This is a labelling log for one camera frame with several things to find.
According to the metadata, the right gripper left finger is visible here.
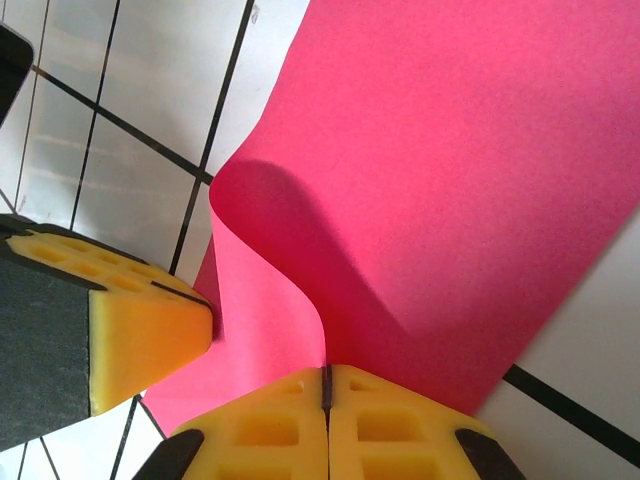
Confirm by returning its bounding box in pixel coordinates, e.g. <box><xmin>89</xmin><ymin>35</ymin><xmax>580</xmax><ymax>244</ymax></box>
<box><xmin>132</xmin><ymin>367</ymin><xmax>330</xmax><ymax>480</ymax></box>

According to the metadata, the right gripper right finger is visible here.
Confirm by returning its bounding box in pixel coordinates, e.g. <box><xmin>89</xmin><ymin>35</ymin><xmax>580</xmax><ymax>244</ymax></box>
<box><xmin>325</xmin><ymin>363</ymin><xmax>519</xmax><ymax>480</ymax></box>

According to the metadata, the pink square paper sheet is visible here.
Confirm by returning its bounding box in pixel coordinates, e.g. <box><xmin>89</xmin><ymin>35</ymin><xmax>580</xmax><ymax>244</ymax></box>
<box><xmin>142</xmin><ymin>0</ymin><xmax>640</xmax><ymax>436</ymax></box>

